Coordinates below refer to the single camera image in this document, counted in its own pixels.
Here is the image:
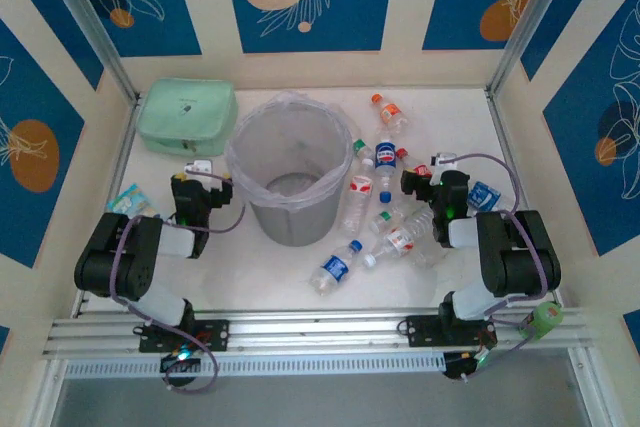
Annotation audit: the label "clear plastic bin liner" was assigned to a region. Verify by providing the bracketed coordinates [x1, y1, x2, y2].
[223, 89, 356, 211]

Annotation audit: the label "blue Pepsi label bottle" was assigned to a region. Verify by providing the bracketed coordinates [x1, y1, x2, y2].
[373, 129, 401, 204]

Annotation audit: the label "white slotted cable duct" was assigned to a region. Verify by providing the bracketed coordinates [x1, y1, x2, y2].
[64, 351, 446, 379]

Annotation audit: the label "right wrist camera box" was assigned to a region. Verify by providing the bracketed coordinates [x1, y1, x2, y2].
[432, 151, 459, 172]

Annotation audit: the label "mint green zip pouch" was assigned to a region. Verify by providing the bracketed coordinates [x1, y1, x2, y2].
[137, 77, 240, 157]

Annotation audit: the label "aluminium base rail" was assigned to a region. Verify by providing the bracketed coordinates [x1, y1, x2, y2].
[42, 306, 596, 356]

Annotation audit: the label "green cap clear bottle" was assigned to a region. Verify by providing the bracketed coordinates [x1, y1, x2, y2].
[344, 119, 370, 156]
[369, 200, 416, 234]

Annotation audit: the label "green tape roll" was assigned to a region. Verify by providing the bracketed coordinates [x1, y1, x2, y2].
[518, 300, 565, 343]

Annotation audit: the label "red cap plastic bottle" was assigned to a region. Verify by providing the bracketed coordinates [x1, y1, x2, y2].
[396, 147, 435, 179]

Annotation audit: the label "red white label bottle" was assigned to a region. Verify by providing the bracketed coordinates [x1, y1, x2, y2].
[339, 159, 376, 237]

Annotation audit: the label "light blue snack packet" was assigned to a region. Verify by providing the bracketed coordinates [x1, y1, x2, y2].
[105, 182, 162, 221]

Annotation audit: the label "orange cap plastic bottle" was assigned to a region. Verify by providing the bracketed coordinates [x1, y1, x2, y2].
[370, 92, 411, 141]

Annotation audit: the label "clear plastic bottle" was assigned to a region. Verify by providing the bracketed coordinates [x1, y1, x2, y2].
[409, 240, 451, 269]

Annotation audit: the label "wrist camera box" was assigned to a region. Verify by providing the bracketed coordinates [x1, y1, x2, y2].
[432, 151, 459, 172]
[183, 160, 214, 178]

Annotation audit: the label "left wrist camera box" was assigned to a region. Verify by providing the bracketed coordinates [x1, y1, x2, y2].
[183, 160, 214, 178]

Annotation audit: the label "grey mesh bin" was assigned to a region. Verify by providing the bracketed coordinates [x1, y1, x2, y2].
[224, 91, 354, 248]

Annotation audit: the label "orange label white cap bottle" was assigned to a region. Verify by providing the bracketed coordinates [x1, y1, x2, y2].
[362, 206, 436, 269]

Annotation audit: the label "aluminium frame post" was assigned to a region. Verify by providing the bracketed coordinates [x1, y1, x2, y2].
[37, 0, 140, 103]
[487, 0, 584, 98]

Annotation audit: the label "blue white label bottle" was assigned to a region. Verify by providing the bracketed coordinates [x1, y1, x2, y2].
[467, 180, 516, 214]

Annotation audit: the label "blue cap blue label bottle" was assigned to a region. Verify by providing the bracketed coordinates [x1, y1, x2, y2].
[309, 239, 365, 297]

